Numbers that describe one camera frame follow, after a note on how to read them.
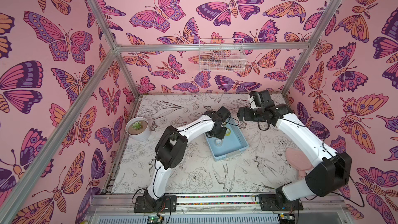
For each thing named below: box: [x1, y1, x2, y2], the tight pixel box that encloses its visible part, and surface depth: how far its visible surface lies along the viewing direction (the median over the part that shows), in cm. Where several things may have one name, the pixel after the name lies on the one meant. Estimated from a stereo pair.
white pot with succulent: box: [125, 116, 150, 141], surface depth 91 cm
